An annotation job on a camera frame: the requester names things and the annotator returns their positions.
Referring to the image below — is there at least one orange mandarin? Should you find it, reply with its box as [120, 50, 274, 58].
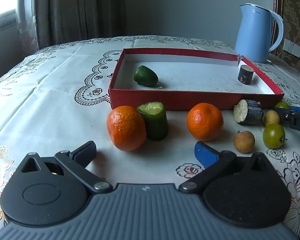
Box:
[107, 106, 146, 152]
[187, 103, 224, 141]

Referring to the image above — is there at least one green tomato front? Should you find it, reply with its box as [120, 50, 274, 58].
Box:
[263, 124, 286, 149]

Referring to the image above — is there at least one green lime piece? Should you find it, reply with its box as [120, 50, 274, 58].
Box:
[134, 65, 159, 87]

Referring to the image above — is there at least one brown curtain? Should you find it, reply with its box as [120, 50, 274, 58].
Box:
[16, 0, 125, 55]

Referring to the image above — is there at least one blue electric kettle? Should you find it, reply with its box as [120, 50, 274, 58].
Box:
[235, 3, 284, 63]

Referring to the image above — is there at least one white wall switch panel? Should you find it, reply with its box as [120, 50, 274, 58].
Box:
[283, 38, 300, 58]

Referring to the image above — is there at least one dark sugarcane piece on table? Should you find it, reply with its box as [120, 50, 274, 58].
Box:
[233, 99, 263, 125]

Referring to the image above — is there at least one tan longan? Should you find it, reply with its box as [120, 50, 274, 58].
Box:
[263, 110, 280, 127]
[234, 131, 255, 153]

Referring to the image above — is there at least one tan longan front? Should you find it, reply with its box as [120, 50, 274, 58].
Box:
[234, 131, 255, 153]

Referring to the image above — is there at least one dark sugarcane piece in box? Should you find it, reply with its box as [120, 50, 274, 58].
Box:
[237, 64, 254, 85]

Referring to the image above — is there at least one red shallow cardboard box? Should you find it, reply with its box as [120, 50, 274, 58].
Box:
[108, 48, 284, 111]

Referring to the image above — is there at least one white embroidered tablecloth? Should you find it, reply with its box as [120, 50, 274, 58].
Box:
[0, 36, 300, 236]

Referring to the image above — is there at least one green cucumber chunk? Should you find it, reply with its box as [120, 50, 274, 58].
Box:
[137, 101, 168, 141]

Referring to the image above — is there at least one green tomato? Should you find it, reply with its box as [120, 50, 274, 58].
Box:
[263, 124, 286, 149]
[275, 101, 290, 109]

